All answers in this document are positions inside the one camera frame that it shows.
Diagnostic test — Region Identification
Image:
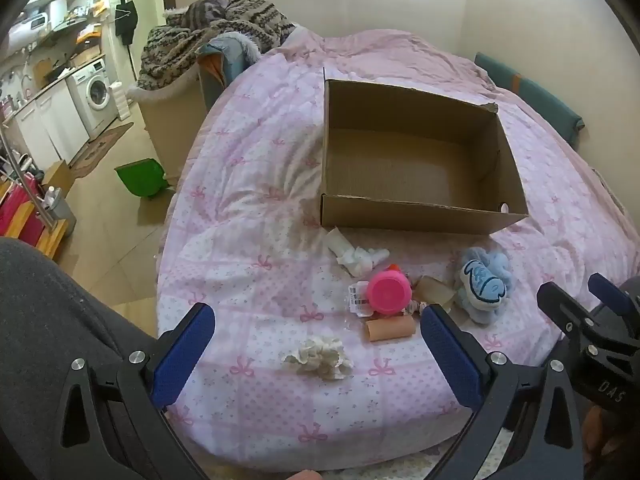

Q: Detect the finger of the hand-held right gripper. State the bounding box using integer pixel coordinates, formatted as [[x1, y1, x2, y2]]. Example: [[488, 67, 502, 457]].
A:
[[536, 281, 603, 343], [587, 272, 640, 323]]

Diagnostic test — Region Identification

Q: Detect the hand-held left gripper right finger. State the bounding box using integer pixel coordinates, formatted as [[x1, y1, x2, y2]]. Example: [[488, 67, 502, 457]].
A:
[[420, 304, 586, 480]]

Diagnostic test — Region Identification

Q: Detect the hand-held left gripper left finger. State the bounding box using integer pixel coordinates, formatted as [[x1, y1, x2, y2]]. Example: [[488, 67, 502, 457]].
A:
[[53, 303, 217, 480]]

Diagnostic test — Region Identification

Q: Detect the cream cloth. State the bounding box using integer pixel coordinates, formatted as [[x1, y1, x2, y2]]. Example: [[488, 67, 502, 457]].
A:
[[414, 275, 459, 312]]

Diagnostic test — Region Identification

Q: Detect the blue fluffy plush slipper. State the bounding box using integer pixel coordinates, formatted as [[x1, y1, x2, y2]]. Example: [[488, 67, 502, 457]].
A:
[[454, 247, 516, 329]]

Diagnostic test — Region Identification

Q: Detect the pink squishy toy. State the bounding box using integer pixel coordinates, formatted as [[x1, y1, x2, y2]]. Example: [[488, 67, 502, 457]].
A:
[[367, 266, 414, 317]]

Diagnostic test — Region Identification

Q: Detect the cream lace scrunchie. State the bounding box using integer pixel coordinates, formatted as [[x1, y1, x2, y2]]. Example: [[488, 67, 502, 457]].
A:
[[282, 337, 354, 381]]

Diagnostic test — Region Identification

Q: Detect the white knotted sock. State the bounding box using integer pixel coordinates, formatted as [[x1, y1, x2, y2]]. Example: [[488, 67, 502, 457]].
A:
[[322, 227, 391, 277]]

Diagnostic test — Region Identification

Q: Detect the brown cardboard box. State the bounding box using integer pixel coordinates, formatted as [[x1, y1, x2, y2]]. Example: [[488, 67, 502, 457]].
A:
[[320, 67, 530, 236]]

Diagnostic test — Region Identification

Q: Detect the clear plastic packet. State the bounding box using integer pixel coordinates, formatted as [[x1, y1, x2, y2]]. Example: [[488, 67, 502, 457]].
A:
[[347, 282, 374, 317]]

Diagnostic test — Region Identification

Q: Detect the person's grey trouser leg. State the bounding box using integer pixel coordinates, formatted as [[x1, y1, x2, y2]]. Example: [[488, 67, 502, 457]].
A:
[[0, 237, 162, 480]]

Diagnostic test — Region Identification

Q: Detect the pink bow-print quilt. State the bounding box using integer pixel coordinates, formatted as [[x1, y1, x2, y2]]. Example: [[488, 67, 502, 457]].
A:
[[155, 29, 640, 473]]

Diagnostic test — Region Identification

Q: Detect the wooden rack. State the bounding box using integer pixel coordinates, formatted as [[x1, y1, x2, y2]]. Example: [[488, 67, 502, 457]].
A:
[[0, 180, 69, 262]]

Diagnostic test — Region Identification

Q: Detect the grey bucket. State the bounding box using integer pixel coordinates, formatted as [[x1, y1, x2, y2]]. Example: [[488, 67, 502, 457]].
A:
[[37, 187, 79, 234]]

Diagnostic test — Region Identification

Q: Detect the teal headboard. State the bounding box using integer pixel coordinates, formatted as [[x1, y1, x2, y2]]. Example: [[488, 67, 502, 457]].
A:
[[473, 52, 585, 149]]

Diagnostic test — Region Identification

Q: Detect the small cardboard box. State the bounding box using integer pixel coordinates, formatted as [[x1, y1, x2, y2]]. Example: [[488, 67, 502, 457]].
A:
[[42, 159, 74, 192]]

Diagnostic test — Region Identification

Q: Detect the pink suitcase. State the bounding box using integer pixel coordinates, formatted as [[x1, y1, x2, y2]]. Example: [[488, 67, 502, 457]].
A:
[[0, 175, 42, 242]]

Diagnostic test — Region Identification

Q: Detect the brown door mat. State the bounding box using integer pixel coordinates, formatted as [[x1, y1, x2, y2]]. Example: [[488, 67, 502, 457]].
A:
[[70, 122, 135, 179]]

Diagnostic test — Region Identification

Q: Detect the beige armchair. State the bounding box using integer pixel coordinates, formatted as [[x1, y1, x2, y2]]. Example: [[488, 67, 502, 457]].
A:
[[127, 72, 209, 187]]

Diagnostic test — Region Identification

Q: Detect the white paper roll pack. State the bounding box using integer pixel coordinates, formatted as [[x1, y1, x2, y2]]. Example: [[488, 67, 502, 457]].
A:
[[109, 80, 134, 121]]

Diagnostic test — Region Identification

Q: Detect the white kitchen cabinet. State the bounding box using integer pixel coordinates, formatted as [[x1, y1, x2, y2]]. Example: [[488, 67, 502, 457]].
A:
[[14, 77, 92, 162]]

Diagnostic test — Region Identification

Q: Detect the white washing machine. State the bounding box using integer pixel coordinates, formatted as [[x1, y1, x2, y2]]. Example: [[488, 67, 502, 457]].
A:
[[67, 57, 119, 139]]

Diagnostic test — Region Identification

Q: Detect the brown striped blanket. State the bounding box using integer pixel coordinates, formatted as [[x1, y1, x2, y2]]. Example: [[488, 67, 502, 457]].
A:
[[137, 0, 299, 92]]

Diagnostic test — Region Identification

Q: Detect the black hanging garment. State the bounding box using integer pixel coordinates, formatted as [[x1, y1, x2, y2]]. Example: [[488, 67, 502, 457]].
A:
[[114, 0, 139, 39]]

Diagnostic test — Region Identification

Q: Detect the white microwave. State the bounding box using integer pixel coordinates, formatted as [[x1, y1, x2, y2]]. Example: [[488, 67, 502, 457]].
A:
[[7, 12, 51, 47]]

